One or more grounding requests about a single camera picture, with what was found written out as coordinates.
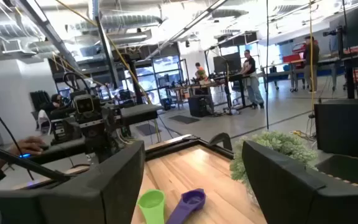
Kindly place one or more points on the black computer tower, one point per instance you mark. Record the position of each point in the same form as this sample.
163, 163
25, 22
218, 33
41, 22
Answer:
199, 105

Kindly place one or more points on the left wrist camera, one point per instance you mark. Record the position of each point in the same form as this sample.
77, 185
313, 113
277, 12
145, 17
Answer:
84, 105

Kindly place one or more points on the green plant in white pot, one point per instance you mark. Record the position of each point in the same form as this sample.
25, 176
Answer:
278, 146

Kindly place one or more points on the plain black floor mat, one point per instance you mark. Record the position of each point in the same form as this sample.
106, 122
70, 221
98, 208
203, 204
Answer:
146, 129
183, 119

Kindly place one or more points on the black computer mouse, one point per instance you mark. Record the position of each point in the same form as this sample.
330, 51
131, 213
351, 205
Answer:
39, 148

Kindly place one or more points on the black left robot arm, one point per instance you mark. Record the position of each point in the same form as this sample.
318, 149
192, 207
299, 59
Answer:
107, 113

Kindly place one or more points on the silver ventilation duct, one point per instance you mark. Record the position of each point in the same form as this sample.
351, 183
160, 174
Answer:
120, 21

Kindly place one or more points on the white chair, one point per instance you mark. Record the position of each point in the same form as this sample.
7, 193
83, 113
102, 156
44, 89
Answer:
43, 121

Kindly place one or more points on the person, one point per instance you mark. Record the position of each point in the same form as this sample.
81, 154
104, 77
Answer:
200, 73
55, 101
311, 62
252, 81

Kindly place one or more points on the wooden workbench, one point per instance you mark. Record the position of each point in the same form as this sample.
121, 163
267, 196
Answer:
191, 85

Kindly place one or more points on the large black monitor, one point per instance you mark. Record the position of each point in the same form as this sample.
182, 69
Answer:
350, 29

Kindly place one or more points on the purple measuring cup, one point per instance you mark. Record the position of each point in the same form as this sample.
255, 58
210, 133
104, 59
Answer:
188, 202

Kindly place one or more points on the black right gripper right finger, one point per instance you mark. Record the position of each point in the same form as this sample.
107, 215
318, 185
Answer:
306, 205

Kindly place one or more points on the person's hand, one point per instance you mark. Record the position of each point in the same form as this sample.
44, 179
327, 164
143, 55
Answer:
26, 144

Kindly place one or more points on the black overhead light beam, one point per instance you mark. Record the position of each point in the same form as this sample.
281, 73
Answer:
188, 28
48, 28

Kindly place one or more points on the green measuring cup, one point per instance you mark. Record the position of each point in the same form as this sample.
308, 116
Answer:
151, 205

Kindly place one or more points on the black aluminium table frame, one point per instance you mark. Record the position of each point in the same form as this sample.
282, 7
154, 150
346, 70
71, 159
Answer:
172, 148

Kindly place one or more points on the dark grey side desk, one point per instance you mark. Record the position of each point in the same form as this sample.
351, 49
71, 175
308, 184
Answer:
141, 116

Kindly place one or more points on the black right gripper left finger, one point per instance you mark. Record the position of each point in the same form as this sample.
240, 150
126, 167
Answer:
73, 205

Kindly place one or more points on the black hazard-striped floor mat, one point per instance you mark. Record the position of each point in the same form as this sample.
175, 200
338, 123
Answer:
346, 168

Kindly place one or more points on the black rig post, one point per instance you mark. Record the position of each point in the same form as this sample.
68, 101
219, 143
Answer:
106, 53

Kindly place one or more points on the black cabinet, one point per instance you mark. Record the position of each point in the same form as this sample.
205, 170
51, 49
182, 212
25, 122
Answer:
343, 130

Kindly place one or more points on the black standing desk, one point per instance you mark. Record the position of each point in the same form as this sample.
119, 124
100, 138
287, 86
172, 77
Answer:
228, 77

